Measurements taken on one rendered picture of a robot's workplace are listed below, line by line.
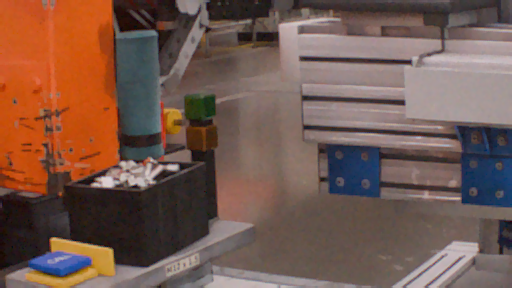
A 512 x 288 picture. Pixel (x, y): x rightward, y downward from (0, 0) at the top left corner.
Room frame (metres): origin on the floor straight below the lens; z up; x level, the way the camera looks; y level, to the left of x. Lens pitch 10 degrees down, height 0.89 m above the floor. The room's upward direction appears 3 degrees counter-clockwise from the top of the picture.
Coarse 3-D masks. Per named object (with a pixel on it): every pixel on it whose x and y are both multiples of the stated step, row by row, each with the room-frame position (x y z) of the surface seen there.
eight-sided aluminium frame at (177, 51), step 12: (180, 12) 2.47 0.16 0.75; (204, 12) 2.44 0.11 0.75; (180, 24) 2.43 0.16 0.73; (192, 24) 2.41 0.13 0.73; (204, 24) 2.44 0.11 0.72; (180, 36) 2.43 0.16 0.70; (192, 36) 2.40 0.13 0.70; (168, 48) 2.39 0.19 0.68; (180, 48) 2.37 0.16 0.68; (192, 48) 2.40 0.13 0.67; (168, 60) 2.39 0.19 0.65; (180, 60) 2.36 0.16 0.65; (168, 72) 2.33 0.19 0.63; (180, 72) 2.36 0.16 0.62; (168, 84) 2.31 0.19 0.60
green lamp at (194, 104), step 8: (184, 96) 1.68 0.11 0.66; (192, 96) 1.67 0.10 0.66; (200, 96) 1.66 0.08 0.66; (208, 96) 1.67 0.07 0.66; (184, 104) 1.67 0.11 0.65; (192, 104) 1.67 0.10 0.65; (200, 104) 1.66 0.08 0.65; (208, 104) 1.67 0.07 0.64; (184, 112) 1.68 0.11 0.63; (192, 112) 1.67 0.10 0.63; (200, 112) 1.66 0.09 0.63; (208, 112) 1.67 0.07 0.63
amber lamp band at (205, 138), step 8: (192, 128) 1.67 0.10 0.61; (200, 128) 1.66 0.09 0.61; (208, 128) 1.67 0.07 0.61; (216, 128) 1.68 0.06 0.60; (192, 136) 1.67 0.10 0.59; (200, 136) 1.66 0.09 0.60; (208, 136) 1.66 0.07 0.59; (216, 136) 1.68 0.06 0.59; (192, 144) 1.67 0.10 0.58; (200, 144) 1.66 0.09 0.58; (208, 144) 1.66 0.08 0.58; (216, 144) 1.68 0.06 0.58
